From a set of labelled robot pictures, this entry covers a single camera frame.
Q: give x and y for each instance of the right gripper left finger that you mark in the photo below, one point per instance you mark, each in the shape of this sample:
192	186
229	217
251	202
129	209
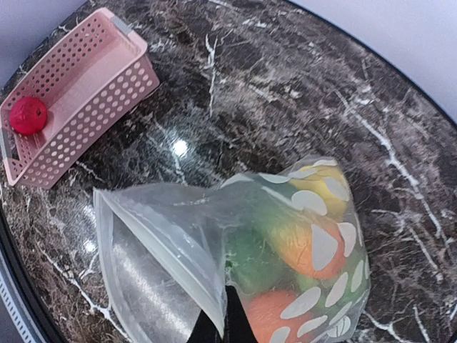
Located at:
204	331

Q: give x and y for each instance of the black front rail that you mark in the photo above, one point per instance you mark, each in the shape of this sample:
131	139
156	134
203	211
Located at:
44	326

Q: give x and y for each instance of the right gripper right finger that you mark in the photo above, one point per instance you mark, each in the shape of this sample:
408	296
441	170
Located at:
237	329

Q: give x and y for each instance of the white slotted cable duct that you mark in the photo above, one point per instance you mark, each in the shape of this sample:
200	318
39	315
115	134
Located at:
15	325

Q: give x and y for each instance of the orange green toy mango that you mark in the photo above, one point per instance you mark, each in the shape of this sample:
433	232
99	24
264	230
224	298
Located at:
283	230

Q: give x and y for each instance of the red toy fruit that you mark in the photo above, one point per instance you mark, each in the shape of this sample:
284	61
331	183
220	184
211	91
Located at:
28	116

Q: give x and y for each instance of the clear dotted zip bag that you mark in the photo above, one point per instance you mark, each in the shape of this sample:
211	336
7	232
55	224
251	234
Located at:
162	251

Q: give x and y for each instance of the orange toy fruit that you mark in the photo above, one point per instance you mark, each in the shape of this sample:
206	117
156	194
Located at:
278	316

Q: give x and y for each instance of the yellow toy lemon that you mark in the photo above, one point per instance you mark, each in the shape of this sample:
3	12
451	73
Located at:
330	184

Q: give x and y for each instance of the pink plastic basket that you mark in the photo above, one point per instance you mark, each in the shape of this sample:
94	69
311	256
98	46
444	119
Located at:
88	80

